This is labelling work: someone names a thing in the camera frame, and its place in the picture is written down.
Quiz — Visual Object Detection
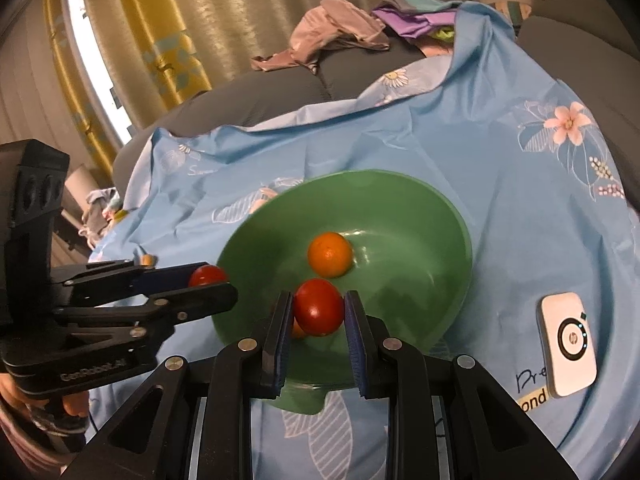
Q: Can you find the orange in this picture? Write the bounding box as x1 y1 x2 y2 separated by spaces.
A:
307 231 352 278

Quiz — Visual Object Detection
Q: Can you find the bright window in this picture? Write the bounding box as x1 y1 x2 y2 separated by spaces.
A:
62 0 133 148

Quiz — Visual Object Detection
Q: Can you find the purple garment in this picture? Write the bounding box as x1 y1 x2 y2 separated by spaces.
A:
372 0 458 41

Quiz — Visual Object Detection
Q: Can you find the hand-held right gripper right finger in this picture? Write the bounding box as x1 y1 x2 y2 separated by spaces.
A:
344 290 581 480

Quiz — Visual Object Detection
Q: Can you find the grey sofa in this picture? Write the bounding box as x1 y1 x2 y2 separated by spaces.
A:
112 0 640 261

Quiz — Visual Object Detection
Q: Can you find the blue floral cloth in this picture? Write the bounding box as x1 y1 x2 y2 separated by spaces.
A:
87 0 631 480

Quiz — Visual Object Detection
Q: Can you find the yellow patterned curtain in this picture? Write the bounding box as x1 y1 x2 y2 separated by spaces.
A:
42 0 213 166

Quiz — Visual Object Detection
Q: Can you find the patterned cushion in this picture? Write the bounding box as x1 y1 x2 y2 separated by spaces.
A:
492 0 532 24

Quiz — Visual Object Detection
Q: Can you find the green bowl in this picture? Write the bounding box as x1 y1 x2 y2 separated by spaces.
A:
210 170 473 416

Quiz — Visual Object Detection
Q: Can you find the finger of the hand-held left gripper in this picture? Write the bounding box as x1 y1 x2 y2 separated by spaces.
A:
52 281 239 347
50 259 215 309

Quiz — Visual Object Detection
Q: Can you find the teal garment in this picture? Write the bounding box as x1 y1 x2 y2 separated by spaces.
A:
402 0 458 13

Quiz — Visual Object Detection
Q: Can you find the white pocket device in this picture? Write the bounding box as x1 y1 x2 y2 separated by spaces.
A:
536 291 598 399

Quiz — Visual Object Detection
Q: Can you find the person's left hand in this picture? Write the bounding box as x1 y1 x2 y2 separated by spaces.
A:
0 372 91 418

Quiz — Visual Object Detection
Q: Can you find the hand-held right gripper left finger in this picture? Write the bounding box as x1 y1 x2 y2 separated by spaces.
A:
60 291 295 480

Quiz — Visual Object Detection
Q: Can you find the pink-grey garment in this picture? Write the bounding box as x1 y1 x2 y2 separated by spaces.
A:
250 0 391 73

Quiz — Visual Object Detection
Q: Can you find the crumpled grey cloth pile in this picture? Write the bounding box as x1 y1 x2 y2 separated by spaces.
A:
65 167 126 251

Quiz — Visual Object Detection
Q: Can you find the red tomato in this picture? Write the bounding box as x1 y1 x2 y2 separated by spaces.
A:
189 265 229 288
292 278 346 337

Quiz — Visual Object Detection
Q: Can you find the beige curtain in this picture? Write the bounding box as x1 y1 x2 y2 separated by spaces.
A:
0 10 116 186
80 0 476 111

